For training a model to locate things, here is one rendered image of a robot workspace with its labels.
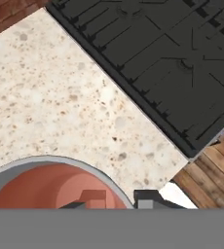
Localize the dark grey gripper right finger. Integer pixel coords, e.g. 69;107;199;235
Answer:
132;189;187;210

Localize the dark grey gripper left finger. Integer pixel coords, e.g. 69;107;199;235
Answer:
58;189;107;210

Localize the black hob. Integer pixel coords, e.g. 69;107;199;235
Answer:
45;0;224;160

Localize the grey round bowl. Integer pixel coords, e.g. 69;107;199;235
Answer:
0;155;135;210

